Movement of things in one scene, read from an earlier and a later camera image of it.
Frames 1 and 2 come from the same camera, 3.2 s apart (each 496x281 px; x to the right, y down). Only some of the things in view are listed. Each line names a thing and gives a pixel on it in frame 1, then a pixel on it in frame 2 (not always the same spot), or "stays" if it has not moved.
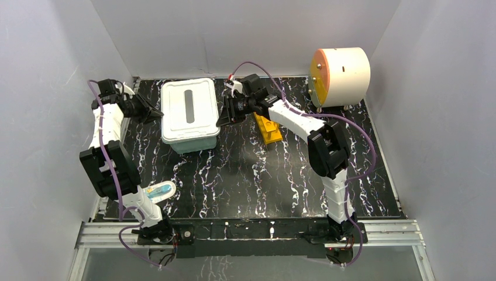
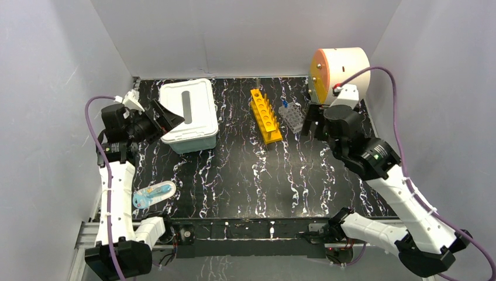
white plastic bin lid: [189, 109] stays
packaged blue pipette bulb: [159, 191] stays
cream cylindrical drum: [339, 77] stays
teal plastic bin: [176, 135] → [193, 146]
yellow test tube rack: [269, 129] stays
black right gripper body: [240, 108] → [338, 147]
